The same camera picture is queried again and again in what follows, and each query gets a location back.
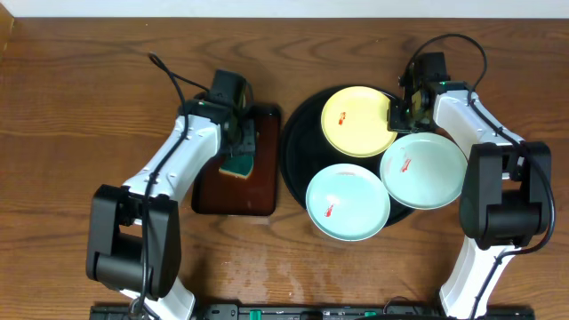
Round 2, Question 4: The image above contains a green yellow sponge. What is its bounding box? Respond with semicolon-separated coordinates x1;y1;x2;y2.
219;156;254;179

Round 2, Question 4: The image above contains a pale green plate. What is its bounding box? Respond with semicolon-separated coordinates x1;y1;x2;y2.
379;132;467;210

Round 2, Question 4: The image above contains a yellow plate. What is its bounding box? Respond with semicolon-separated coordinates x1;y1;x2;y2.
321;86;397;158

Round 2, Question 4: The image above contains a light blue plate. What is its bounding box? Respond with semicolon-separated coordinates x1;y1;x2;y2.
305;164;390;242

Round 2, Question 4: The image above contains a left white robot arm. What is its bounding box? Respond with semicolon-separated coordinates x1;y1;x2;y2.
86;100;257;319

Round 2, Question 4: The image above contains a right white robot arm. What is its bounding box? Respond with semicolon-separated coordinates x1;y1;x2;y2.
389;78;556;319

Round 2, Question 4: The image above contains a rectangular brown water tray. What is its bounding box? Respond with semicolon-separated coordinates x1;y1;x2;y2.
191;104;281;216

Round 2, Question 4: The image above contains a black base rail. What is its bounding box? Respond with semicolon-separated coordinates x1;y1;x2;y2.
89;304;537;320

